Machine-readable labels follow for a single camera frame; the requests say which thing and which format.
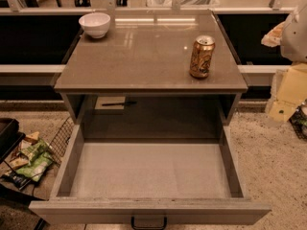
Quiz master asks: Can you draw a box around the grey top drawer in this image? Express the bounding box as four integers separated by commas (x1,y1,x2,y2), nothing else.
30,127,271,229

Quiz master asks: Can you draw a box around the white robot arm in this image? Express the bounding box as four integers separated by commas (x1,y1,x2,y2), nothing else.
261,0,307,63

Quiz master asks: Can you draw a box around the grey drawer cabinet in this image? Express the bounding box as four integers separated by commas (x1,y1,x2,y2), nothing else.
55,10,248,116

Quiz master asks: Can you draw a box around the gold soda can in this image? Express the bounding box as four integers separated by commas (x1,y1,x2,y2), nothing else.
189,35,215,79

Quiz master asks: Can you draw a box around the metal railing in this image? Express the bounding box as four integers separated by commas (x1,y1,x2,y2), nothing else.
0,0,307,15

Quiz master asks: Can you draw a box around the white ceramic bowl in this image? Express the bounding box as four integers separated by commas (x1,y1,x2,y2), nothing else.
79,12,110,38

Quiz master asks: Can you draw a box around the green snack bag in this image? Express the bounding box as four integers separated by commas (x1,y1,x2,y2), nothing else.
16,139,54,182

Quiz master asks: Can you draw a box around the black wire basket right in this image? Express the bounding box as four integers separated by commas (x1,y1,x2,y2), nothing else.
290,107,307,140

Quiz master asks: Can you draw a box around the black wire basket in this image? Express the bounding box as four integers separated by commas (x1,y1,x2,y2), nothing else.
290,107,307,140
49,118,74,165

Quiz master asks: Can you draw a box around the black top drawer handle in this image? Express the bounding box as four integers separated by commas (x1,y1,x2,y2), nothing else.
130,217,168,230

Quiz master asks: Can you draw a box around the black wire basket left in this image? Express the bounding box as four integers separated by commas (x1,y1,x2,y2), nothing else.
49,118,74,165

